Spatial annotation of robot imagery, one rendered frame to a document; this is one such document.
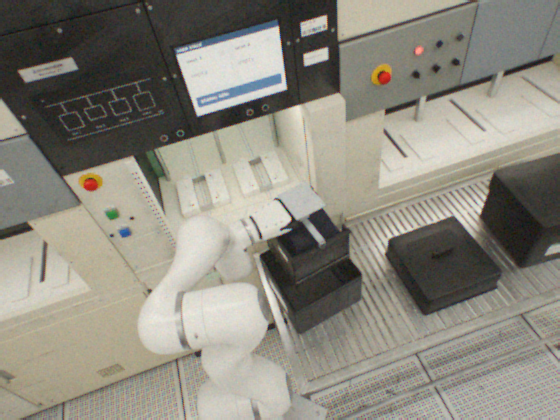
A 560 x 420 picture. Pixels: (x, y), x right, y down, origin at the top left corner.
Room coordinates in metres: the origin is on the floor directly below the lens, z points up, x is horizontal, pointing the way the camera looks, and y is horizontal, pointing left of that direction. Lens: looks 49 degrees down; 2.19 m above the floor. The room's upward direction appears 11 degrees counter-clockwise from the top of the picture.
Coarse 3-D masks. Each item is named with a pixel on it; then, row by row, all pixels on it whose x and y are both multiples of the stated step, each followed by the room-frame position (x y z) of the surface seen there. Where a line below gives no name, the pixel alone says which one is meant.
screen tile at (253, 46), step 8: (248, 40) 1.08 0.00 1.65; (256, 40) 1.09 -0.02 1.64; (264, 40) 1.09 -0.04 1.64; (232, 48) 1.08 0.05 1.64; (240, 48) 1.08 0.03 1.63; (248, 48) 1.08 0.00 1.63; (256, 48) 1.09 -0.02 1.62; (264, 48) 1.09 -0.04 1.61; (272, 48) 1.09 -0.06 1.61; (240, 56) 1.08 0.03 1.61; (272, 56) 1.09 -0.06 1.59; (248, 64) 1.08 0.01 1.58; (256, 64) 1.09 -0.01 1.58; (264, 64) 1.09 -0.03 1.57; (272, 64) 1.09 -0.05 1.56; (240, 72) 1.08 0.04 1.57; (248, 72) 1.08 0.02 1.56; (256, 72) 1.08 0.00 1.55; (264, 72) 1.09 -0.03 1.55; (240, 80) 1.08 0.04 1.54
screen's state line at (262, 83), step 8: (256, 80) 1.08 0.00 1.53; (264, 80) 1.09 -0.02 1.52; (272, 80) 1.09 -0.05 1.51; (280, 80) 1.10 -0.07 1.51; (232, 88) 1.07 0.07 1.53; (240, 88) 1.08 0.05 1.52; (248, 88) 1.08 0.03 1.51; (256, 88) 1.08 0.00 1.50; (264, 88) 1.09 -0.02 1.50; (208, 96) 1.06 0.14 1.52; (216, 96) 1.06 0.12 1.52; (224, 96) 1.07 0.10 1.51; (232, 96) 1.07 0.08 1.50; (200, 104) 1.05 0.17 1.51; (208, 104) 1.06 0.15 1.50
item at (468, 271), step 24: (408, 240) 0.89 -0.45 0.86; (432, 240) 0.87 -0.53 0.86; (456, 240) 0.85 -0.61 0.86; (408, 264) 0.78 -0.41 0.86; (432, 264) 0.77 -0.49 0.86; (456, 264) 0.75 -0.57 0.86; (480, 264) 0.73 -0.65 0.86; (408, 288) 0.74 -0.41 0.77; (432, 288) 0.67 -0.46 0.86; (456, 288) 0.66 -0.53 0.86; (480, 288) 0.67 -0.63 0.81; (432, 312) 0.63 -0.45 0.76
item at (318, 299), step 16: (272, 256) 0.92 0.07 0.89; (272, 272) 0.91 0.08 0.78; (336, 272) 0.85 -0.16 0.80; (352, 272) 0.79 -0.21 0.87; (272, 288) 0.83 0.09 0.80; (288, 288) 0.83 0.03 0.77; (304, 288) 0.82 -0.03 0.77; (320, 288) 0.81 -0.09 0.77; (336, 288) 0.70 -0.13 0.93; (352, 288) 0.72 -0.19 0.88; (288, 304) 0.68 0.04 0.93; (304, 304) 0.75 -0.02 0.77; (320, 304) 0.68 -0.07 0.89; (336, 304) 0.70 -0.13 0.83; (352, 304) 0.72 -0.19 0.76; (304, 320) 0.65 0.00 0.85; (320, 320) 0.67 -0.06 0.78
